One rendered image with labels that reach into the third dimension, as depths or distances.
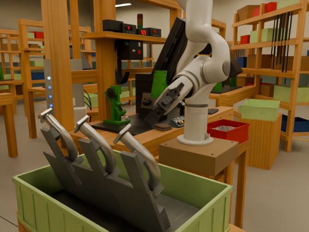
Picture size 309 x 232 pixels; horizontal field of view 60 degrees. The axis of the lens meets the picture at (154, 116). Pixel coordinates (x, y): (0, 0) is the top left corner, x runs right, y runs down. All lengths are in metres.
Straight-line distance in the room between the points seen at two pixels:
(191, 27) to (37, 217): 0.78
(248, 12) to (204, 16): 4.94
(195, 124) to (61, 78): 0.92
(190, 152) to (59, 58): 1.03
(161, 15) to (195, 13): 11.82
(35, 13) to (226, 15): 8.12
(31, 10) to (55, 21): 11.60
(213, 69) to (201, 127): 0.58
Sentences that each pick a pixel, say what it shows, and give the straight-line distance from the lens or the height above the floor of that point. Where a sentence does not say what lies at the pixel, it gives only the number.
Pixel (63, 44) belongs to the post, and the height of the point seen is 1.45.
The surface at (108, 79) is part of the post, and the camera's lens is 2.08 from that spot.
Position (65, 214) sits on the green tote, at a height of 0.94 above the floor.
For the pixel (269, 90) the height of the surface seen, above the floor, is 0.83.
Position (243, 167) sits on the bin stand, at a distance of 2.05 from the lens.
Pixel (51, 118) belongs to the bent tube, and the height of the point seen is 1.17.
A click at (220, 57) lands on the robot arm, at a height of 1.36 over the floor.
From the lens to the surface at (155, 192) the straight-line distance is 0.74.
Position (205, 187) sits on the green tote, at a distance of 0.95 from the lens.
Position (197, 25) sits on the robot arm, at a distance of 0.93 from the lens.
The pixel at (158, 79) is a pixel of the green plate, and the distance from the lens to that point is 2.05.
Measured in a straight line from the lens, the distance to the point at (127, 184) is 0.72.
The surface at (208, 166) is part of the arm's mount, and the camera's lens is 1.23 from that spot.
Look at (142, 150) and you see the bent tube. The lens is 0.65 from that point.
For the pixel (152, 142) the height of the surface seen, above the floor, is 0.88.
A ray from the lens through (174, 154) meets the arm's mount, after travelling 1.30.
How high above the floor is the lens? 1.35
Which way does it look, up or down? 12 degrees down
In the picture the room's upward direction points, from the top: straight up
